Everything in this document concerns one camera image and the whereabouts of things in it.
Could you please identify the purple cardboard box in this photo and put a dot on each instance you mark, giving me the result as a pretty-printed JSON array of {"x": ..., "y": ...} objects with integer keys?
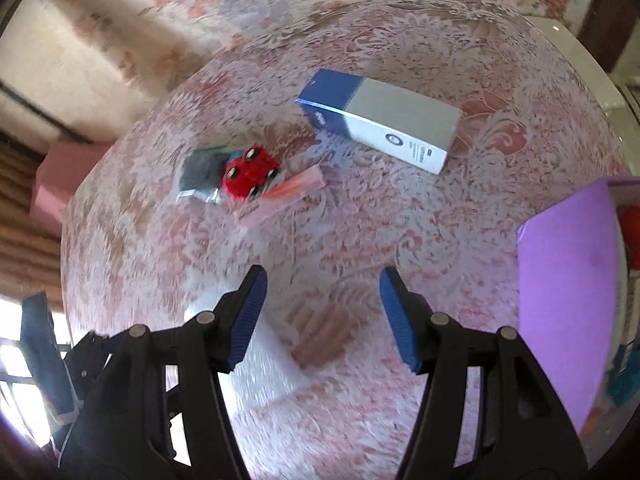
[{"x": 570, "y": 300}]

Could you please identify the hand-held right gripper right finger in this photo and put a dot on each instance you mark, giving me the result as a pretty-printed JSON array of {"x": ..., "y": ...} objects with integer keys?
[{"x": 400, "y": 320}]

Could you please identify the pink clear packet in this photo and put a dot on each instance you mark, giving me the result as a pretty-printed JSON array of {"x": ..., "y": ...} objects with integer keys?
[{"x": 295, "y": 187}]

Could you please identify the black metal bar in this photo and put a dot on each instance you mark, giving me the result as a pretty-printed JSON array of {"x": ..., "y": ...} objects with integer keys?
[{"x": 45, "y": 117}]

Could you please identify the teal blue packet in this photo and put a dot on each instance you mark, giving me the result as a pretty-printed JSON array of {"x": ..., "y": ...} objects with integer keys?
[{"x": 622, "y": 385}]

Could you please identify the orange sponge bar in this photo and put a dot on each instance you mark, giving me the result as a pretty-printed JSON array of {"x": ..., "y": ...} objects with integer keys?
[{"x": 595, "y": 420}]

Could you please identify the red toy car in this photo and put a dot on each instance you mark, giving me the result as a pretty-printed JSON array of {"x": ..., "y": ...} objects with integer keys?
[{"x": 247, "y": 172}]

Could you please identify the pink floral lace tablecloth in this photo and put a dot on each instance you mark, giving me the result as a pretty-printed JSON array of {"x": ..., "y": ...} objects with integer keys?
[{"x": 400, "y": 235}]

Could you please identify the pink stool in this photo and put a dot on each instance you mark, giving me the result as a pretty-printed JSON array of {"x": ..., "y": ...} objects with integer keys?
[{"x": 55, "y": 185}]

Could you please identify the blue and grey box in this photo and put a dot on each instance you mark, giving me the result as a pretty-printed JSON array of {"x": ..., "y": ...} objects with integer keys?
[{"x": 390, "y": 115}]

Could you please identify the dark clear-wrapped packet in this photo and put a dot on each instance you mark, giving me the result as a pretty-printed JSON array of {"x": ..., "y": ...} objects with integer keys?
[{"x": 200, "y": 172}]

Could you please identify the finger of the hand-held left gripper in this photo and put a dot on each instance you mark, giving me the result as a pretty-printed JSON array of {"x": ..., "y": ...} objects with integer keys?
[
  {"x": 85, "y": 360},
  {"x": 42, "y": 355}
]

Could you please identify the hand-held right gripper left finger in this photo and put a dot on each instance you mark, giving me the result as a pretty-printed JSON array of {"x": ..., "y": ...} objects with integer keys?
[{"x": 245, "y": 320}]

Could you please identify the red heart-shaped toy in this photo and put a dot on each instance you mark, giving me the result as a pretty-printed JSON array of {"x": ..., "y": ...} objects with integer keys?
[{"x": 632, "y": 232}]

